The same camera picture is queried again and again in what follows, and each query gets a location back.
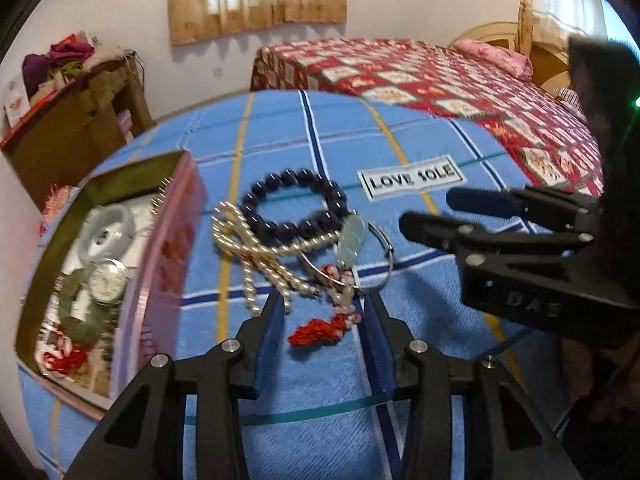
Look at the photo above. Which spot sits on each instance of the bed with red quilt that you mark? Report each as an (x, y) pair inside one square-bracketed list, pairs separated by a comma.
[(425, 75)]

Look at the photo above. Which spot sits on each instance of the pink pillow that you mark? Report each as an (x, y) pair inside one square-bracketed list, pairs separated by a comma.
[(495, 57)]

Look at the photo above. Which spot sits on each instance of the green bangle with red tassel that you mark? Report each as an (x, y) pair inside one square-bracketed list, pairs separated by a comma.
[(67, 305)]

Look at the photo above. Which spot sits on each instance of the pile of clothes on cabinet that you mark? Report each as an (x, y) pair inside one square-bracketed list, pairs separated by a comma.
[(70, 55)]

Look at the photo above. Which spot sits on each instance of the beige window curtain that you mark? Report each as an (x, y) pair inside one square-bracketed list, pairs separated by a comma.
[(260, 5), (560, 0)]

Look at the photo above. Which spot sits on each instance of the striped pillow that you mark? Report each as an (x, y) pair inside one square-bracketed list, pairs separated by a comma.
[(572, 102)]

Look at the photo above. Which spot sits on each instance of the thin silver bangle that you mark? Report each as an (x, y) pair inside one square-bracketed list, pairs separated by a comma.
[(389, 260)]

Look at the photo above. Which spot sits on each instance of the white sewn label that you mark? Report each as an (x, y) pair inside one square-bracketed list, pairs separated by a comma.
[(410, 179)]

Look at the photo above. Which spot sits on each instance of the pale jade pendant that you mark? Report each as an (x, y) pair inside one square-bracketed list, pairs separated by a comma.
[(352, 240)]

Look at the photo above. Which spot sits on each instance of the person's right hand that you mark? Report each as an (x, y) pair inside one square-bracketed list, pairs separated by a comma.
[(600, 375)]

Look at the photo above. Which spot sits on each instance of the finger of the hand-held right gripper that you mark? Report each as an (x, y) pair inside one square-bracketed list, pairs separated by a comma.
[(450, 232), (485, 202)]

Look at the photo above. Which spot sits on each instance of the pile of colourful clothes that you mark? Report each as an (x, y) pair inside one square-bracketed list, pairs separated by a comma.
[(55, 200)]

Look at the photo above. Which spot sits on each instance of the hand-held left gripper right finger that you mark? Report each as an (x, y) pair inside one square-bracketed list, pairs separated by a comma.
[(377, 340)]

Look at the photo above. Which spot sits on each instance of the white printed box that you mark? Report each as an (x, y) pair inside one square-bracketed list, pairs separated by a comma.
[(15, 100)]

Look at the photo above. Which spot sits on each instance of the pink metal tin box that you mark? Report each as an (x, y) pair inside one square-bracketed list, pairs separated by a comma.
[(170, 240)]

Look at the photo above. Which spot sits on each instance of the pale jade bangle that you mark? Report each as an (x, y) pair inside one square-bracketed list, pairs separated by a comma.
[(125, 217)]

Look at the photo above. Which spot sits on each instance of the cream wooden headboard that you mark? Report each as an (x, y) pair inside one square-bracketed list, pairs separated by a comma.
[(500, 30)]

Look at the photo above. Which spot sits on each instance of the blue checked tablecloth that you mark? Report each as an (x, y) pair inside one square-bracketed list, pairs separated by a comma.
[(320, 385)]

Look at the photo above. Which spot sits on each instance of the brown wooden cabinet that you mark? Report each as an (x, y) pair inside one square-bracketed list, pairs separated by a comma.
[(65, 135)]

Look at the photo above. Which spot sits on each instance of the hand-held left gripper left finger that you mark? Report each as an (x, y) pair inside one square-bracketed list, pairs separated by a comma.
[(267, 340)]

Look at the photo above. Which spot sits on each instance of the silver wristwatch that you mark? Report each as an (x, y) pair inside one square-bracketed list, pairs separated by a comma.
[(107, 280)]

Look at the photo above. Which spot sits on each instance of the flat red box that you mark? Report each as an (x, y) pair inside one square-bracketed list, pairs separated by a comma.
[(25, 120)]

